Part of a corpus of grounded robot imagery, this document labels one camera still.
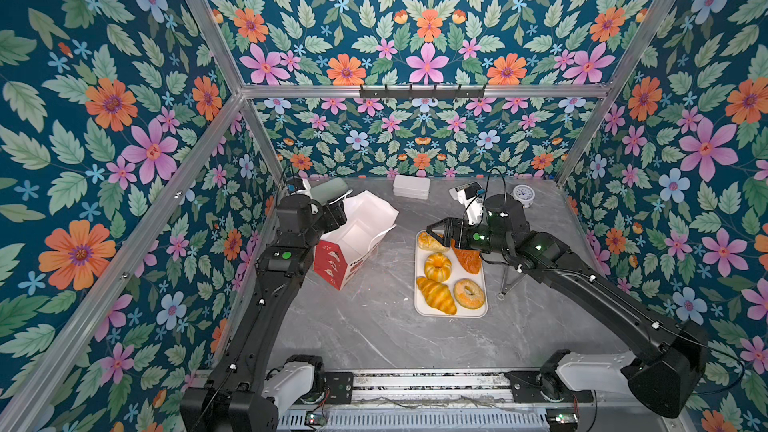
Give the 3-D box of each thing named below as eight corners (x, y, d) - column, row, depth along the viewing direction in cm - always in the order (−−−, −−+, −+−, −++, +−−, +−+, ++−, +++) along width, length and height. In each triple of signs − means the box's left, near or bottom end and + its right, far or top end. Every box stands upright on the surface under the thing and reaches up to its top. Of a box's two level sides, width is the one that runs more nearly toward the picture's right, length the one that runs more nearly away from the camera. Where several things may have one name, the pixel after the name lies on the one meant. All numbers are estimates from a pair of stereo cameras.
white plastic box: (391, 198, 117) (391, 189, 114) (395, 182, 123) (395, 174, 119) (427, 203, 116) (428, 194, 112) (430, 187, 121) (431, 178, 117)
